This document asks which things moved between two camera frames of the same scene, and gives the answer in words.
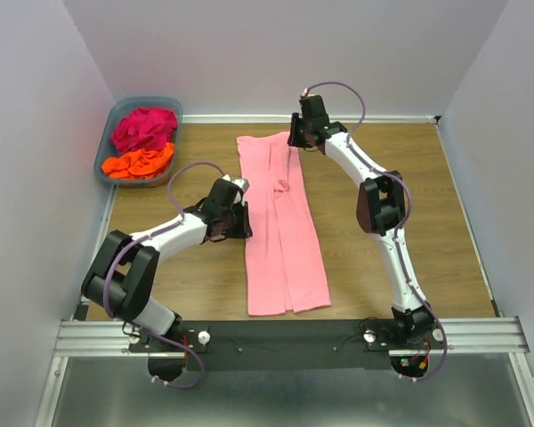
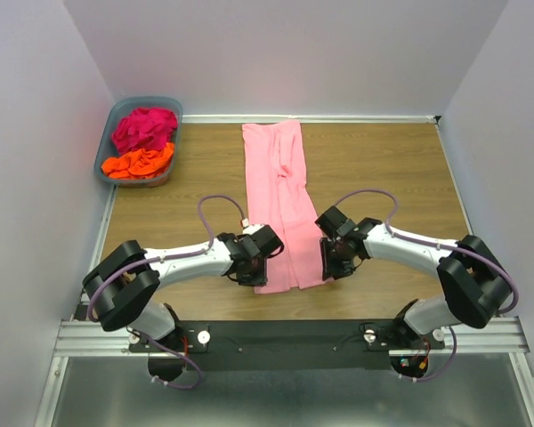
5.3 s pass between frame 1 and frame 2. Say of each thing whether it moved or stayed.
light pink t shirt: moved
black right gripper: moved
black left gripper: moved
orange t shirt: stayed
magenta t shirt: stayed
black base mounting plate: stayed
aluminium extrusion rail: stayed
